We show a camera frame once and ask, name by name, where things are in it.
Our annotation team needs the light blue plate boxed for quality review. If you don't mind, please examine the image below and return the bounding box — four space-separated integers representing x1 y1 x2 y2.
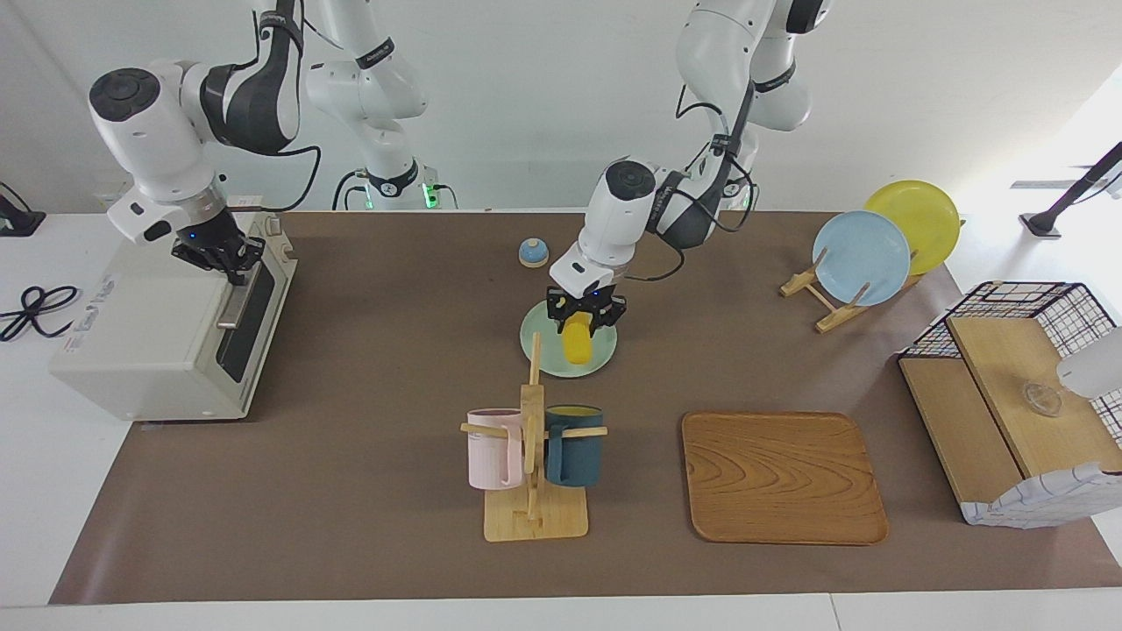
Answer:
812 210 913 308

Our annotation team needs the toaster oven glass door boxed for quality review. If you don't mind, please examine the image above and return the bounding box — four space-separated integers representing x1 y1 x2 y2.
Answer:
213 256 297 413

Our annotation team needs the small black stand base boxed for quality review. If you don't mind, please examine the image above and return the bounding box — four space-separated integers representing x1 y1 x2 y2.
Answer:
0 180 46 238

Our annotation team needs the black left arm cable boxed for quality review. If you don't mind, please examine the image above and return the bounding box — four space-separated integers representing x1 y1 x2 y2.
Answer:
624 79 765 283

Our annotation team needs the white rounded blurry object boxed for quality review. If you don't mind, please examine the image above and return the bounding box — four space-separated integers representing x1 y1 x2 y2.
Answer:
1055 326 1122 400

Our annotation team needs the wooden plate rack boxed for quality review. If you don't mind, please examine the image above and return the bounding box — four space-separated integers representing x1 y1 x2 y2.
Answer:
780 219 965 334

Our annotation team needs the pale green plate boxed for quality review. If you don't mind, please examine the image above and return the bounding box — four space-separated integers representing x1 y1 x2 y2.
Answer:
521 299 618 379

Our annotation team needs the wooden shelf with wire basket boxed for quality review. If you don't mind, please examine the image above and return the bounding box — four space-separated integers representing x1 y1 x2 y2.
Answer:
898 280 1122 528

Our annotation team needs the dark blue mug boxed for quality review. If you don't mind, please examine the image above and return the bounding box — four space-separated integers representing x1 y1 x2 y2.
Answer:
543 404 606 488

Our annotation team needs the yellow plate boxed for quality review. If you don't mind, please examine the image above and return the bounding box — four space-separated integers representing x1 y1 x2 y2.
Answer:
864 180 962 277

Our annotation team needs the clear glass cup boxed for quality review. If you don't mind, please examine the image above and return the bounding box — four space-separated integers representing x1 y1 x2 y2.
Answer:
1021 381 1064 417

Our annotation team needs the brown table mat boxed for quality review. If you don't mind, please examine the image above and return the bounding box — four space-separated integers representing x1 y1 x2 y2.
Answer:
48 210 1122 606

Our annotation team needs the yellow corn cob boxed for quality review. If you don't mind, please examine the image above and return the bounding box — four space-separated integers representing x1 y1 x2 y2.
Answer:
562 314 595 365

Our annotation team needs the wooden mug tree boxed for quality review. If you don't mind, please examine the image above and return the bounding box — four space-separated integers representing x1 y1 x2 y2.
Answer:
460 333 608 542

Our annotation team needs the wooden serving tray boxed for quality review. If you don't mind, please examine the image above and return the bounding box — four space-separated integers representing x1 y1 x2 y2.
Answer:
681 411 890 546

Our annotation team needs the white toaster oven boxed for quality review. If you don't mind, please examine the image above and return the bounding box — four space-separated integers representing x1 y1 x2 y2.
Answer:
48 213 299 423

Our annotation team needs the loose black cable bundle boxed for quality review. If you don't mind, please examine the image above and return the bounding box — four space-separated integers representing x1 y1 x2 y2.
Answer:
0 285 82 343

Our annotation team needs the pink mug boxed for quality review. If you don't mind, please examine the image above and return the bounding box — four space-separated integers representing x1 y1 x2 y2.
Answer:
465 408 525 490

